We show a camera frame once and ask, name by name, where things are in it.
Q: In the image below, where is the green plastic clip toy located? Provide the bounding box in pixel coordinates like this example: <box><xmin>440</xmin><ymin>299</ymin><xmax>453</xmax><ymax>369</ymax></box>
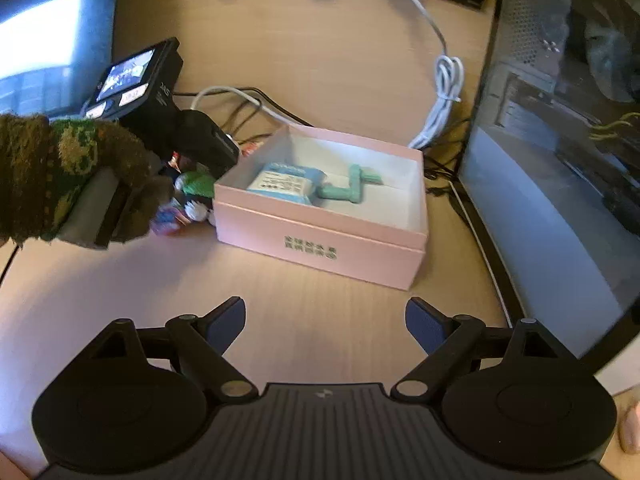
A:
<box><xmin>317</xmin><ymin>164</ymin><xmax>383</xmax><ymax>204</ymax></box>

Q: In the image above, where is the blue wet wipes packet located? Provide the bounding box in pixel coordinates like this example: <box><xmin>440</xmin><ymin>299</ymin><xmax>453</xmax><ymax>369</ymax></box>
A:
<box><xmin>246</xmin><ymin>162</ymin><xmax>326</xmax><ymax>205</ymax></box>

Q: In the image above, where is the red yellow toy packet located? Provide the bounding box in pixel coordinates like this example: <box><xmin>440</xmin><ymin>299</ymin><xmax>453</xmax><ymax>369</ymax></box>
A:
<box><xmin>150</xmin><ymin>205</ymin><xmax>191</xmax><ymax>236</ymax></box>

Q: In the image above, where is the gloved left hand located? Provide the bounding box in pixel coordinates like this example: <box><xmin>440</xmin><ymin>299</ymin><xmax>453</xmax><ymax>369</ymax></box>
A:
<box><xmin>1</xmin><ymin>114</ymin><xmax>174</xmax><ymax>248</ymax></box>

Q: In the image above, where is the curved computer monitor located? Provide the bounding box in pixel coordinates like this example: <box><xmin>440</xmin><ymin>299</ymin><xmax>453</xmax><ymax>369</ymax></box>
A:
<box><xmin>1</xmin><ymin>0</ymin><xmax>116</xmax><ymax>117</ymax></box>

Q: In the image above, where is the pink cardboard box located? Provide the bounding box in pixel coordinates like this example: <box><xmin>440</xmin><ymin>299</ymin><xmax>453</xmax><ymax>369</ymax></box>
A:
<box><xmin>214</xmin><ymin>126</ymin><xmax>428</xmax><ymax>289</ymax></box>

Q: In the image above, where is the black computer case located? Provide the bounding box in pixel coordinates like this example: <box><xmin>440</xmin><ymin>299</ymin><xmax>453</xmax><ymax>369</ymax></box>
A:
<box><xmin>456</xmin><ymin>0</ymin><xmax>639</xmax><ymax>373</ymax></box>

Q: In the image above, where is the grey looped cable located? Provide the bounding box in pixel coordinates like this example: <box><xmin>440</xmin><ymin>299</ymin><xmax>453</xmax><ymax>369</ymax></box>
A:
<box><xmin>188</xmin><ymin>84</ymin><xmax>302</xmax><ymax>129</ymax></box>

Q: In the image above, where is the white power cable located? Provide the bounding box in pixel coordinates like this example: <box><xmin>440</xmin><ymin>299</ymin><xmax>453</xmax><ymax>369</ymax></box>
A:
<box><xmin>387</xmin><ymin>0</ymin><xmax>467</xmax><ymax>151</ymax></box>

